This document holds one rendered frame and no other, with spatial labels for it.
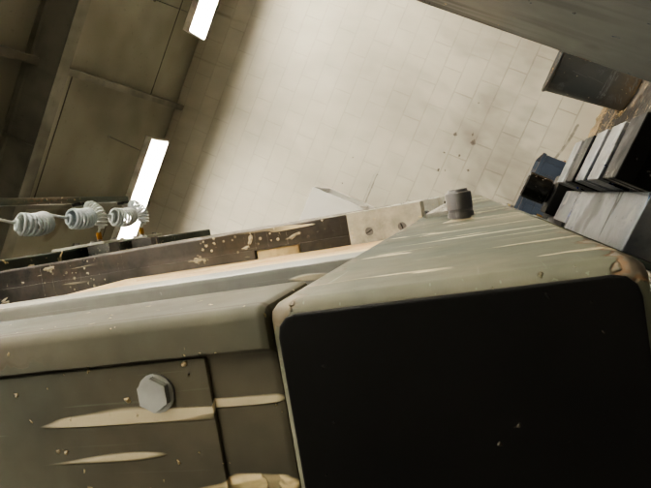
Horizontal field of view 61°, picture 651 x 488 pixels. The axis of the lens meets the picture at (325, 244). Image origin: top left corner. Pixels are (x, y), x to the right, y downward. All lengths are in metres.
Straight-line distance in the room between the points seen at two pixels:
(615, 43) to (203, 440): 0.22
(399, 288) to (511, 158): 5.83
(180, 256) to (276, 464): 0.85
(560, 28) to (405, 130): 5.79
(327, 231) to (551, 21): 0.72
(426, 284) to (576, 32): 0.13
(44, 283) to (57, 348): 0.99
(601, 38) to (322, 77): 6.06
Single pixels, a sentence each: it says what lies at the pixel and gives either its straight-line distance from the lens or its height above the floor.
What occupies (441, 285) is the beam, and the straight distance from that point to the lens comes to 0.18.
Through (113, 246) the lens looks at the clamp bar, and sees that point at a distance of 1.85.
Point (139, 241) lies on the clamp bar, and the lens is 2.05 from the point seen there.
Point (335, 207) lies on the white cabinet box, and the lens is 4.69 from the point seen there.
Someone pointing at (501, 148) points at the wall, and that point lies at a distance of 6.00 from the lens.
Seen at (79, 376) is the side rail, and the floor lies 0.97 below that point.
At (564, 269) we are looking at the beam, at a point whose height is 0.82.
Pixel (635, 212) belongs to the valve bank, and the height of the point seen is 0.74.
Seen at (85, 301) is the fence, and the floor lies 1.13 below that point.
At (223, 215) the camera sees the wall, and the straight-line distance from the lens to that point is 6.56.
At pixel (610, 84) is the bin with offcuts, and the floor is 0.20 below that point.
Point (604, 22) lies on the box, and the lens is 0.25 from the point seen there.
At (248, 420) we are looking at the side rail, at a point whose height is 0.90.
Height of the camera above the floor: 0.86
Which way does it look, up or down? 11 degrees up
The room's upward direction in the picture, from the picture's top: 66 degrees counter-clockwise
